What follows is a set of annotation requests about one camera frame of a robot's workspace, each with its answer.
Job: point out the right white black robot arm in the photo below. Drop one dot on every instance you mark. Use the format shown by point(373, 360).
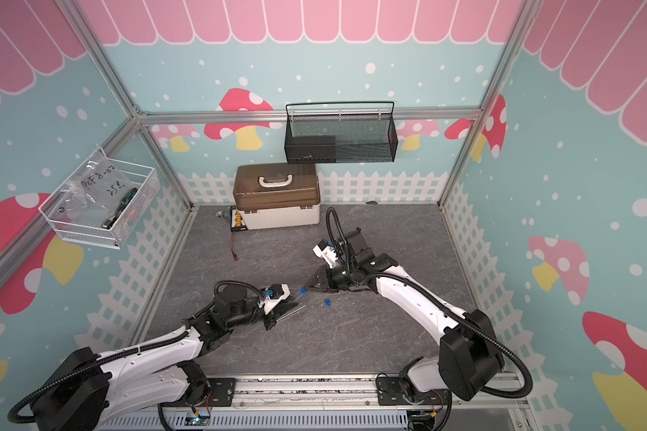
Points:
point(471, 360)

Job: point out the black box in mesh basket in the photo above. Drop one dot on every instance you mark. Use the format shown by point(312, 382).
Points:
point(310, 149)

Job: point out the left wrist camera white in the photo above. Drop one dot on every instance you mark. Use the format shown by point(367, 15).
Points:
point(276, 299)

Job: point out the clear plastic labelled bag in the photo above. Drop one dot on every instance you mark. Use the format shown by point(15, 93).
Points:
point(95, 188)

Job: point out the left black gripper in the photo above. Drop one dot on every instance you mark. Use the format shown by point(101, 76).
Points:
point(286, 312)

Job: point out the black mesh wall basket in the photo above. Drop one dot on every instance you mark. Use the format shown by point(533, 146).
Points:
point(364, 131)

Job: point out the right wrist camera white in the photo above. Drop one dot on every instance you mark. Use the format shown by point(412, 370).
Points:
point(327, 252)

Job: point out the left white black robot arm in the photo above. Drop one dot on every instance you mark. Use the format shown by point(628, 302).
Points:
point(89, 389)

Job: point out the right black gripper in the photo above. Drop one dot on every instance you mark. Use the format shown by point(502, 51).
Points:
point(323, 286)

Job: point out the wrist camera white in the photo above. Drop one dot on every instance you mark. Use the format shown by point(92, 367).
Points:
point(327, 252)
point(276, 299)

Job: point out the black yellow battery charger board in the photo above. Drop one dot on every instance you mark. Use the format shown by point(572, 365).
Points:
point(237, 223)

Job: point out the white wire wall basket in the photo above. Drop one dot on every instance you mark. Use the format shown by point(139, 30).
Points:
point(144, 177)

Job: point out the brown lid storage toolbox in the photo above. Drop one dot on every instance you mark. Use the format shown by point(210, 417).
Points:
point(277, 195)

